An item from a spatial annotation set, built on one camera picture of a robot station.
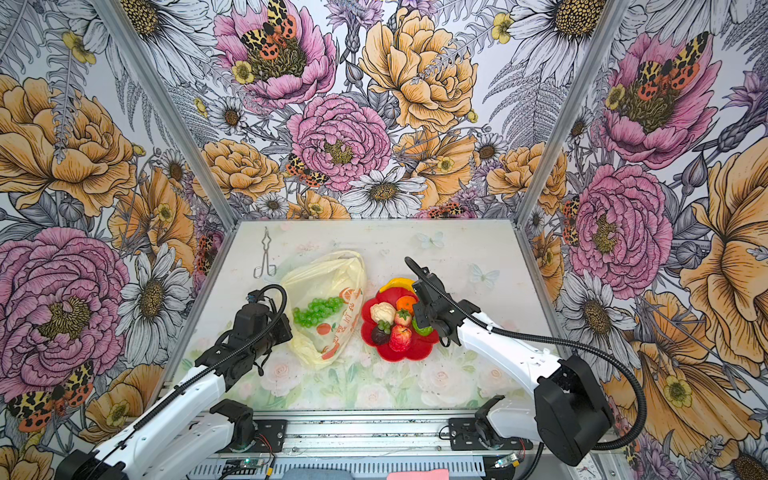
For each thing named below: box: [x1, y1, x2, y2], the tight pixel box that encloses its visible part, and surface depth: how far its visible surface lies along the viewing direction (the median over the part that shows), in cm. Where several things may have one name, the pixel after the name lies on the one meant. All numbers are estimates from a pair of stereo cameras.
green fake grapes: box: [293, 296, 345, 328], surface depth 94 cm
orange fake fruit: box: [396, 295, 416, 314], surface depth 96 cm
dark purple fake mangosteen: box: [372, 320, 391, 345], surface depth 88 cm
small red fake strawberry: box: [394, 309, 412, 326], surface depth 90 cm
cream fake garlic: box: [370, 302, 396, 325], surface depth 92 cm
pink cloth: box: [386, 469, 450, 480], surface depth 70 cm
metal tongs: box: [253, 226, 277, 279], surface depth 110 cm
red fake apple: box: [389, 324, 413, 352], surface depth 87 cm
